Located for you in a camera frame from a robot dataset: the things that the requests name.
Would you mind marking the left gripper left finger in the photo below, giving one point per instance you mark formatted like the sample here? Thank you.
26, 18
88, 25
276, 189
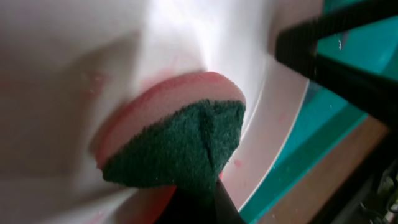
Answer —
189, 207

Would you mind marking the orange and green sponge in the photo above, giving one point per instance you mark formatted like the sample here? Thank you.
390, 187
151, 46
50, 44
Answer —
180, 132

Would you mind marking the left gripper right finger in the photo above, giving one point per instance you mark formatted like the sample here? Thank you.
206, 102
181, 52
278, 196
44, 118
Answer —
226, 212

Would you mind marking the teal plastic tray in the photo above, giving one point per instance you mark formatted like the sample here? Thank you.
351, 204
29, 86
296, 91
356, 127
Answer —
326, 118

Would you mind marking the white plate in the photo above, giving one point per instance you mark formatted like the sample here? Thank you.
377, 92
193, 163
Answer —
67, 67

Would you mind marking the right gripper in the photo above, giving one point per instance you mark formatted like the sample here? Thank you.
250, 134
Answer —
373, 94

